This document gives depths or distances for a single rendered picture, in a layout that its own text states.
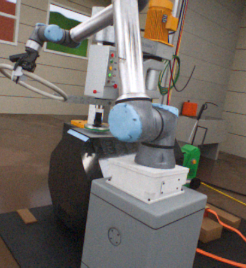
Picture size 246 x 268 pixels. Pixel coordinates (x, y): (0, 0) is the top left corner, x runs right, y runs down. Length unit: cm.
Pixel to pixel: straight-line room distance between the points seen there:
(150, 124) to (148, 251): 49
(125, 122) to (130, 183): 29
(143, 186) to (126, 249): 27
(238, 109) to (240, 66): 100
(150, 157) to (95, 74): 126
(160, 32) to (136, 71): 174
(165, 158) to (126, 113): 29
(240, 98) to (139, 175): 620
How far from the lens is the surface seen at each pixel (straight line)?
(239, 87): 730
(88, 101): 223
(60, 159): 251
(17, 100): 862
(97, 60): 234
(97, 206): 133
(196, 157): 400
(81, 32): 168
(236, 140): 728
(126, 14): 124
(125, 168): 123
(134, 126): 105
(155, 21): 289
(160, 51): 282
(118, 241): 129
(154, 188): 116
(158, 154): 123
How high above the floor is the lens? 131
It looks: 10 degrees down
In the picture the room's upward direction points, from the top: 8 degrees clockwise
